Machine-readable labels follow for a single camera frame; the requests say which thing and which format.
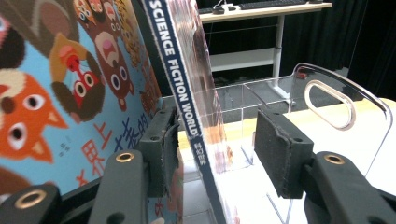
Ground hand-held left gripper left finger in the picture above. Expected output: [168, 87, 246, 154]
[138, 106, 181, 199]

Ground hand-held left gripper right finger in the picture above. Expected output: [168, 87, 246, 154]
[253, 106, 315, 200]

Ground clear acrylic book rack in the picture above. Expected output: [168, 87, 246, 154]
[162, 62, 394, 224]

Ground purple science fiction magazine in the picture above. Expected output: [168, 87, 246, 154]
[141, 0, 232, 224]

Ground light blue green picture book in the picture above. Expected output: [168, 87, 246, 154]
[0, 0, 185, 224]

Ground black curtain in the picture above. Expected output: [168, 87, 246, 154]
[199, 0, 396, 101]

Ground black keyboard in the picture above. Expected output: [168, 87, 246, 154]
[239, 0, 325, 10]

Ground white frame desk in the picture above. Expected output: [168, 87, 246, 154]
[199, 1, 333, 101]

